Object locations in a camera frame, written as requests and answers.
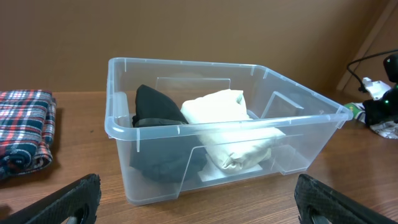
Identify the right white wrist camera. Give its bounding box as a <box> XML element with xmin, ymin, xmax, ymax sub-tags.
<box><xmin>362</xmin><ymin>77</ymin><xmax>392</xmax><ymax>100</ymax></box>

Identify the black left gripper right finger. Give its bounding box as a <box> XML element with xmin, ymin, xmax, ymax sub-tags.
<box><xmin>294</xmin><ymin>174</ymin><xmax>397</xmax><ymax>224</ymax></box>

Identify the black garment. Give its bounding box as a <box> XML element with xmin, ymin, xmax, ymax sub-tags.
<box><xmin>129</xmin><ymin>85</ymin><xmax>207</xmax><ymax>183</ymax></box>

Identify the cream cloth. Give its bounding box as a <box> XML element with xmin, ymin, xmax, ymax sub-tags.
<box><xmin>180</xmin><ymin>89</ymin><xmax>286</xmax><ymax>173</ymax></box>

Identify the clear plastic storage bin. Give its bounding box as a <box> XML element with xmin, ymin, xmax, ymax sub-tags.
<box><xmin>104</xmin><ymin>57</ymin><xmax>353</xmax><ymax>205</ymax></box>

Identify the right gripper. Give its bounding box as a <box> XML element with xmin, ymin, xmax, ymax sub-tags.
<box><xmin>363</xmin><ymin>88</ymin><xmax>397</xmax><ymax>126</ymax></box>

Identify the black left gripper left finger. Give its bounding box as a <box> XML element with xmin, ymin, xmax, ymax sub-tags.
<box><xmin>1</xmin><ymin>174</ymin><xmax>101</xmax><ymax>224</ymax></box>

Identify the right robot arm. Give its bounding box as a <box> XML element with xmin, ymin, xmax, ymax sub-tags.
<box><xmin>363</xmin><ymin>54</ymin><xmax>397</xmax><ymax>126</ymax></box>

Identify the red plaid folded cloth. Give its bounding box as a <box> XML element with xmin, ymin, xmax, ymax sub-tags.
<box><xmin>1</xmin><ymin>90</ymin><xmax>57</xmax><ymax>180</ymax></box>

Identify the white printed t-shirt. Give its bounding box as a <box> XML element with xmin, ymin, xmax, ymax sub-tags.
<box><xmin>344</xmin><ymin>103</ymin><xmax>397</xmax><ymax>139</ymax></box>

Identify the right black camera cable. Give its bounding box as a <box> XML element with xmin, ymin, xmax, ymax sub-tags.
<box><xmin>346</xmin><ymin>49</ymin><xmax>398</xmax><ymax>93</ymax></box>

